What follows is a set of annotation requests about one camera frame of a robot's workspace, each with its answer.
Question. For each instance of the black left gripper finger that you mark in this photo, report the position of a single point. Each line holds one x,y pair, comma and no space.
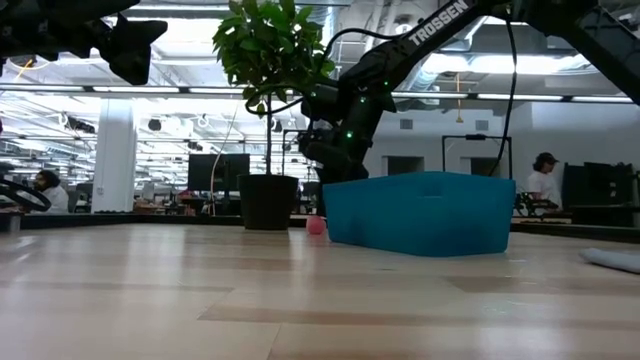
145,32

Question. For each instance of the pink toy peach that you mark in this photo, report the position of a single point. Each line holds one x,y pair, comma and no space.
315,225

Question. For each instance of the blue plastic tupperware container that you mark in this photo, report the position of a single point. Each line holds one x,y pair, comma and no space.
420,215

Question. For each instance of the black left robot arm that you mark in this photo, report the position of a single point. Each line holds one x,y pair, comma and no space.
30,25

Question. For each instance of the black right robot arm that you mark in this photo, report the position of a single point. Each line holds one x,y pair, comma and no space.
450,30

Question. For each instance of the black background robot arm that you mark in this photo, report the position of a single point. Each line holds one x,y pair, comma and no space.
530,202

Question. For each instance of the green potted plant black pot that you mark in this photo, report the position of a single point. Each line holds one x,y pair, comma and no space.
267,200

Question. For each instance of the black background monitor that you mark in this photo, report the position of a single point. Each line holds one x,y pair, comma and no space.
202,172

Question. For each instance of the white square pillar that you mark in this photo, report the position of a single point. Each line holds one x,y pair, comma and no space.
114,165

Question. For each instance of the person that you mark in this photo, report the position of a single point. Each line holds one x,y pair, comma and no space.
544,185
50,192

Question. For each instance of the black equipment rack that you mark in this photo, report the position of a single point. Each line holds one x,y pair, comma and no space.
600,185

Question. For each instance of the grey square container lid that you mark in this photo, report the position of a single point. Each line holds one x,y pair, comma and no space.
615,260

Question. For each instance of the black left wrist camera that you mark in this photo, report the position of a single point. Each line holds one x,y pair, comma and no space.
132,65

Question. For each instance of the black metal rig frame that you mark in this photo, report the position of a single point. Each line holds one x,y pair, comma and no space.
475,137

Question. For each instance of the black aluminium table frame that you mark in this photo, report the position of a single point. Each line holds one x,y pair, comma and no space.
150,220

